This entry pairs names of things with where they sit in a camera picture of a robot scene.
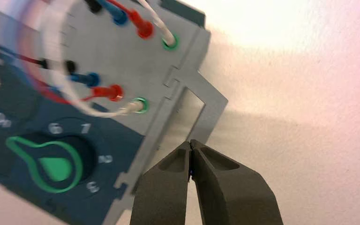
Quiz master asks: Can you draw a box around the white jumper cable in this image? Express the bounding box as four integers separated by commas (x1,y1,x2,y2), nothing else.
40,0,178,118

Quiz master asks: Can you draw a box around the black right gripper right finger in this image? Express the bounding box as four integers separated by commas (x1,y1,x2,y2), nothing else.
191,139,284,225

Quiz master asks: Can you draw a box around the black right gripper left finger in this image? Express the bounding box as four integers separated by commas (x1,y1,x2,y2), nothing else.
130,141,192,225

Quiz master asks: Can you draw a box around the teal and grey control box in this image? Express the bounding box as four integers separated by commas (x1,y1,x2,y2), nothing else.
0,0,229,225

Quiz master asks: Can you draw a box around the blue jumper cable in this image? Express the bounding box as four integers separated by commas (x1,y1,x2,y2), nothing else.
12,0,129,94

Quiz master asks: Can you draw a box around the dark green-rimmed rotary knob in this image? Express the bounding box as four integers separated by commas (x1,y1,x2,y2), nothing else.
5,133,97,195

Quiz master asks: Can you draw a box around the red jumper cable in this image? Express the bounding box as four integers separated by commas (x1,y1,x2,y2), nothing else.
17,0,155,105

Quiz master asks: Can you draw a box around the black jumper cable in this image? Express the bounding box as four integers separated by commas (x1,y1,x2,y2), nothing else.
0,0,104,75

